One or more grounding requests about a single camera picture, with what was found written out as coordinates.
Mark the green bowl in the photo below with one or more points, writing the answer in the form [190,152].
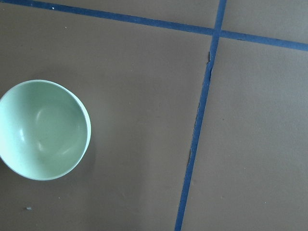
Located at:
[45,130]

